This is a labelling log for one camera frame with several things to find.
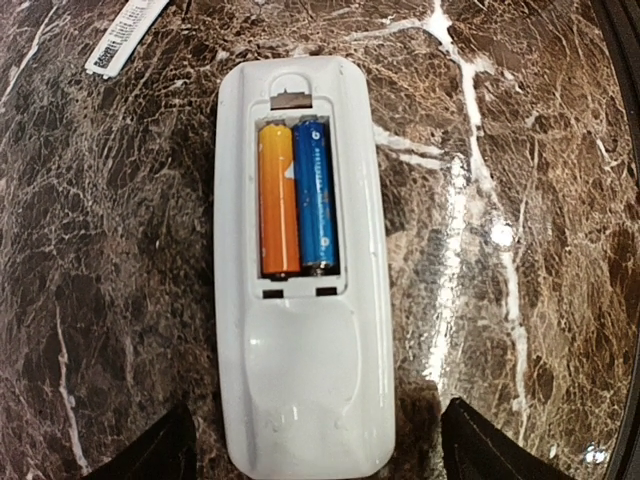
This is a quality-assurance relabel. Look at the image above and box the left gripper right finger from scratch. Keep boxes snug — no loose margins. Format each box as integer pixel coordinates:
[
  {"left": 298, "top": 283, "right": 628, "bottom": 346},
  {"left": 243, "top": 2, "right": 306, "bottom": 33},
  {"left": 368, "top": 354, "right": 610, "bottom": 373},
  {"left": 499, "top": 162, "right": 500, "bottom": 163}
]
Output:
[{"left": 441, "top": 398, "right": 572, "bottom": 480}]

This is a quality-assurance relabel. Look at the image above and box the white remote control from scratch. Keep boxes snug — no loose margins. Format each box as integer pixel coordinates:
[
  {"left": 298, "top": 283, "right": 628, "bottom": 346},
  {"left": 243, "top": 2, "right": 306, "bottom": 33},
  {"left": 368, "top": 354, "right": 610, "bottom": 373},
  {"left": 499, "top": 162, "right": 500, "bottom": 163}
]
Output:
[{"left": 213, "top": 56, "right": 395, "bottom": 479}]

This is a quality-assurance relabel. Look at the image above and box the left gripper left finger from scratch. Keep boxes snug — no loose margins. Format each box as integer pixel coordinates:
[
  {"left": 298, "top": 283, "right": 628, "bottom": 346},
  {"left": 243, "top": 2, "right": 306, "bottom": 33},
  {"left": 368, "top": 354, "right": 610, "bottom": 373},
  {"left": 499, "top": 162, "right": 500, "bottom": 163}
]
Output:
[{"left": 83, "top": 402, "right": 196, "bottom": 480}]

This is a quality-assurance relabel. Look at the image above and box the white battery cover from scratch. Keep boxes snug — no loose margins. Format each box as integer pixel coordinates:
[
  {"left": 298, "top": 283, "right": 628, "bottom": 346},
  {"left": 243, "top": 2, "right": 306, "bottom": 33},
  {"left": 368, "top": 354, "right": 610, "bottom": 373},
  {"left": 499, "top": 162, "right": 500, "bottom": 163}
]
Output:
[{"left": 84, "top": 0, "right": 169, "bottom": 79}]

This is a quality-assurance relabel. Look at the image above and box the orange battery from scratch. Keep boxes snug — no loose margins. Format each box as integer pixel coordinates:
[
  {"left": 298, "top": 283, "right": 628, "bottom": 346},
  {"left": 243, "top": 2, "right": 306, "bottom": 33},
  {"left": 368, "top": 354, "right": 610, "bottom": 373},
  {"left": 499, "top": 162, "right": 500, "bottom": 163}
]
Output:
[{"left": 258, "top": 124, "right": 301, "bottom": 277}]

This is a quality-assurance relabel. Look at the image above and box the blue battery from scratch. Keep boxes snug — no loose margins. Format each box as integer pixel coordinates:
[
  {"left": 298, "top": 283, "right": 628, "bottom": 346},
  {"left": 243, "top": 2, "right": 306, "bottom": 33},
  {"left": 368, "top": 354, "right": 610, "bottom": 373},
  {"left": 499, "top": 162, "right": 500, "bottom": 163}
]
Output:
[{"left": 293, "top": 119, "right": 340, "bottom": 275}]

